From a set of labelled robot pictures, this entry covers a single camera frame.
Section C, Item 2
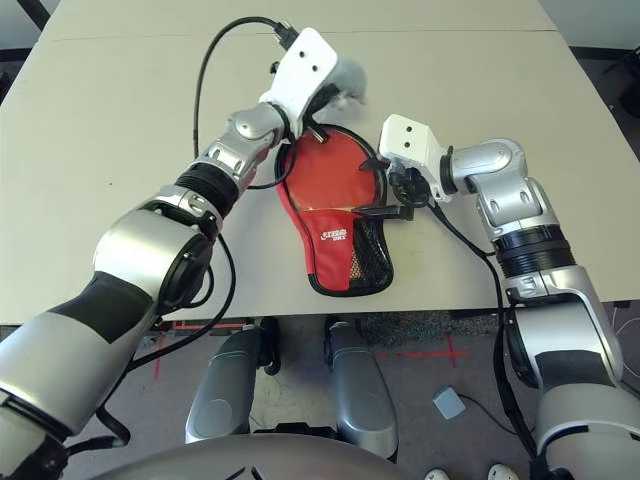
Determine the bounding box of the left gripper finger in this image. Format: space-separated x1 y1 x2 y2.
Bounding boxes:
323 83 354 108

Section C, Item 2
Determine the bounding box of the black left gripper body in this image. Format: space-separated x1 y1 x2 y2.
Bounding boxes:
301 83 330 144

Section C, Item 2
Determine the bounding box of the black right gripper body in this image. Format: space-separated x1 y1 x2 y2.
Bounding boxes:
386 160 437 209

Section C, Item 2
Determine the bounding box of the red and black paddle case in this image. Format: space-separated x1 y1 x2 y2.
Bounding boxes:
274 122 397 298

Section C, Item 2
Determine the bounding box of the speckled grey foam mat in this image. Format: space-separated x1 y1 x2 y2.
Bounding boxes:
359 304 507 352

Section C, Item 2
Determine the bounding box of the grey robot right leg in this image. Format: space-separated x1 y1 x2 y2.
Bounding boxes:
324 319 401 462

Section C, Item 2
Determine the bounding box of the grey robot leg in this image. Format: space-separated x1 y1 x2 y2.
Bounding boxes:
184 327 281 445
324 319 401 462

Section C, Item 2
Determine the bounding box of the grey foot pedal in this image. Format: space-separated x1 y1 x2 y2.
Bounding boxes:
432 384 467 420

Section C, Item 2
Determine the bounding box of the black chair base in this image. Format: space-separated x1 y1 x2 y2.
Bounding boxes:
603 46 640 120

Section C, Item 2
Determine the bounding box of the grey robot left leg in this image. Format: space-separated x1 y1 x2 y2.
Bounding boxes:
184 327 281 445

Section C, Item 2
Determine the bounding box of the grey robot torso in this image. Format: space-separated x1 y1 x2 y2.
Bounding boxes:
124 433 437 480

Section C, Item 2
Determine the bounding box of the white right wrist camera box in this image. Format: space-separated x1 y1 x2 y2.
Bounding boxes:
377 113 454 204

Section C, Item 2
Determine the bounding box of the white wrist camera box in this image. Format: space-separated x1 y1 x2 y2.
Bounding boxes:
259 28 342 142
377 113 454 204

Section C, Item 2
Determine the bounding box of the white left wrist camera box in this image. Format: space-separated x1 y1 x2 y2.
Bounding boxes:
259 28 342 142

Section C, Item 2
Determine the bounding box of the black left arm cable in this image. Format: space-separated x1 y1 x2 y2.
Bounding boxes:
94 16 298 449

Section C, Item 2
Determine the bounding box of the black pedal cable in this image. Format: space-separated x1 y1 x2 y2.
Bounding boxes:
458 393 522 436

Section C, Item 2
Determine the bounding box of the thin white wire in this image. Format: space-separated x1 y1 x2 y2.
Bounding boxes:
607 298 640 362

